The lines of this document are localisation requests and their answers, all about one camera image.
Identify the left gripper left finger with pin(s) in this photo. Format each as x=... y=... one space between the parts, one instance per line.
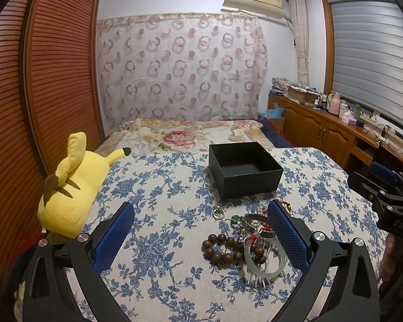
x=48 y=295

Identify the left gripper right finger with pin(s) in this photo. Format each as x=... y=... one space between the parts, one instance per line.
x=353 y=295

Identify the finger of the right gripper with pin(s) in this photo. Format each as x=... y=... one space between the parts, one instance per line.
x=365 y=187
x=388 y=172

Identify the pale green jade bangle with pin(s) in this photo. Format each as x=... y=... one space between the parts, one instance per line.
x=270 y=264

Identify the black jewelry box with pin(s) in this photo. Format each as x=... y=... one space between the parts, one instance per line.
x=243 y=169

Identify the person's right hand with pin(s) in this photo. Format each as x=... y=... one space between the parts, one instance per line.
x=389 y=260

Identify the brown wooden sideboard cabinet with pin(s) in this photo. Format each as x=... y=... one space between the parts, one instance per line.
x=351 y=147

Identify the pink thermos jug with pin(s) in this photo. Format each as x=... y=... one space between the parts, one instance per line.
x=334 y=103

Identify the yellow Pikachu plush toy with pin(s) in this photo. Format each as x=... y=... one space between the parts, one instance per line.
x=70 y=191

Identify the cardboard box on cabinet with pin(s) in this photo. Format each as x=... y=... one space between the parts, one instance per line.
x=301 y=95

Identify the blue tissue in box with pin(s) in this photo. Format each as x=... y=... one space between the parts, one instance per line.
x=273 y=113

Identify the grey window roller blind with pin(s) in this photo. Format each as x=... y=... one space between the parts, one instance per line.
x=368 y=54

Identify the green stone pendant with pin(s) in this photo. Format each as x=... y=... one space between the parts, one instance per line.
x=236 y=220

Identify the blue floral white quilt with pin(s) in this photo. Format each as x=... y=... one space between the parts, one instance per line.
x=160 y=273

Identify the pink floral beige bedspread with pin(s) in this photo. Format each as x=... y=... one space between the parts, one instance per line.
x=145 y=136

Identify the beige side curtain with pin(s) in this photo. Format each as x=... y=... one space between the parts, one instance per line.
x=299 y=18

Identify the pink circle patterned curtain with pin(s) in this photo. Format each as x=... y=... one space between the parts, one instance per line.
x=188 y=67

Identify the brown louvered wardrobe door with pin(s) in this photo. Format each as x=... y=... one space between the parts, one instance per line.
x=47 y=91

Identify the gold ring pendant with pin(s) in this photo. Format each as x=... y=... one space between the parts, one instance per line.
x=219 y=213

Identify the cream wall air conditioner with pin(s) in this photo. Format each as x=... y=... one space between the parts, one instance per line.
x=270 y=8

